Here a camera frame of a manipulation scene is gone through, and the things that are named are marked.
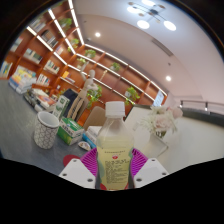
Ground white and pink flower bouquet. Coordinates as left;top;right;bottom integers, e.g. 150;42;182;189
134;105;184;138

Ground white patterned ceramic mug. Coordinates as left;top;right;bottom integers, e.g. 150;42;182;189
33;110;60;150

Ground stack of colourful books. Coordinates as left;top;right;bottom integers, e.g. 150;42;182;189
8;65;38;94

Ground dark metal railing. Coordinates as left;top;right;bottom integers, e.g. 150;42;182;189
179;99;224;116

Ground ceiling air vent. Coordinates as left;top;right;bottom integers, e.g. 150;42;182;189
151;38;174;57

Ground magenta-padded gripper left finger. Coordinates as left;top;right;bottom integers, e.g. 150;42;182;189
58;147;100;190

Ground beige chair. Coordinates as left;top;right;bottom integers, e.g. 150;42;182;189
83;105;108;132

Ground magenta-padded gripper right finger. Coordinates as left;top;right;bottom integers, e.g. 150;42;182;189
129;148;170;189

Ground dark blue chair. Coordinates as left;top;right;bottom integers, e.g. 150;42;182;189
59;88;79;118

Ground clear bottle with yellow drink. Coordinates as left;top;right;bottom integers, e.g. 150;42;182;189
95;101;135;192

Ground small green white carton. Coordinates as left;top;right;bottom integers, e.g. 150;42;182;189
52;95;70;120

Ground flat round red coaster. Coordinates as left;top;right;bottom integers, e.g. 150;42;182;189
63;154;78;167

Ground small patterned dish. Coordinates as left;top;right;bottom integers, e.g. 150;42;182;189
77;140;92;152

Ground stack of dark books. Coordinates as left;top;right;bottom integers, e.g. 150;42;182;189
24;88;58;113

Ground green tissue box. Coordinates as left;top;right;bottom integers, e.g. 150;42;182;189
56;116;85;146

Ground multi-bulb ceiling lamp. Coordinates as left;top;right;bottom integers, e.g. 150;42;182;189
126;0;178;32

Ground wooden artist mannequin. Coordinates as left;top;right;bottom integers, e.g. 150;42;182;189
66;69;100;122

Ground wooden wall shelf unit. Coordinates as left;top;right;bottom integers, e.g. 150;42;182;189
0;0;169;118

